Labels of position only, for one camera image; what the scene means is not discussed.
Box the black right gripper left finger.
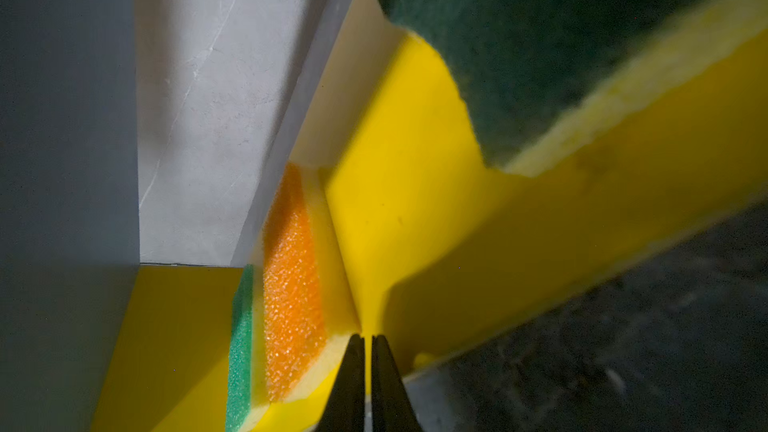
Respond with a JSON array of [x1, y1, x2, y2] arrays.
[[314, 334, 366, 432]]

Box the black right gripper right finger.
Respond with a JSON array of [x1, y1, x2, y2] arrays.
[[371, 335, 423, 432]]

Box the orange sponge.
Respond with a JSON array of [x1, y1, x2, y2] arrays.
[[262, 163, 360, 402]]

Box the dark green sponge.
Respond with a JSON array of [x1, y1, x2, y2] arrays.
[[378, 0, 767, 177]]

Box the yellow shelf unit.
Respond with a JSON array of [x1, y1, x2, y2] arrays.
[[89, 0, 768, 432]]

